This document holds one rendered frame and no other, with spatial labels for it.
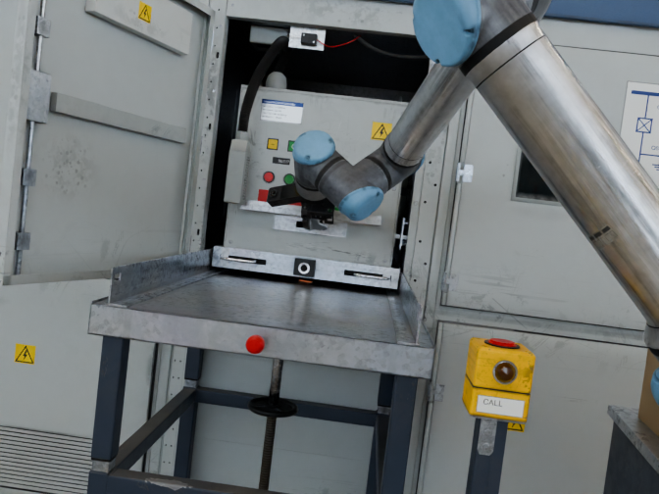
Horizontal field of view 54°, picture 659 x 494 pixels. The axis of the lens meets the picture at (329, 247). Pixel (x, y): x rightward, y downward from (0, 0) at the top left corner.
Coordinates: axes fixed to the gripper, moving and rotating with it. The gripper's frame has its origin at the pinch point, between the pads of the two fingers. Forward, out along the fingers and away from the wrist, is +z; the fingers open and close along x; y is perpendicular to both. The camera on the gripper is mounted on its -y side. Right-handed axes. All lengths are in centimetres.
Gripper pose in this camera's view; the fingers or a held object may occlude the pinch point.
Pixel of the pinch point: (308, 225)
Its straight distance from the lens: 170.6
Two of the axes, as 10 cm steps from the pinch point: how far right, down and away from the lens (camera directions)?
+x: 1.3, -8.8, 4.5
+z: 0.0, 4.6, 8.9
